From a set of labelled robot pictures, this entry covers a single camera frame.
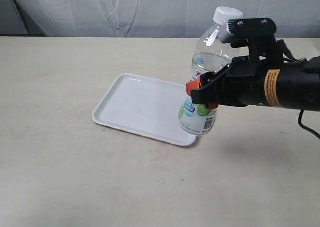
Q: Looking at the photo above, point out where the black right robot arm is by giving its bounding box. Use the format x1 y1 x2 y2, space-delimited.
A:
186 56 320 112

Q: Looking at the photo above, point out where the white rectangular plastic tray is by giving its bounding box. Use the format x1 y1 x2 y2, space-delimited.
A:
91 73 197 147

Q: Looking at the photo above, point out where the white backdrop cloth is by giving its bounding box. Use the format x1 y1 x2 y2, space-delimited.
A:
0 0 320 38

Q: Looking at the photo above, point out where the clear plastic water bottle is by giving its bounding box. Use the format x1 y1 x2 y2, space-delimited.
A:
178 6 244 136

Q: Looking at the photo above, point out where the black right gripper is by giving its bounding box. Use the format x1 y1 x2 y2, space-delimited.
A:
186 56 266 110

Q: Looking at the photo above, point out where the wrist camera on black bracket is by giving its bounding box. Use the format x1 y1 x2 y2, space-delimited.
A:
218 18 283 65

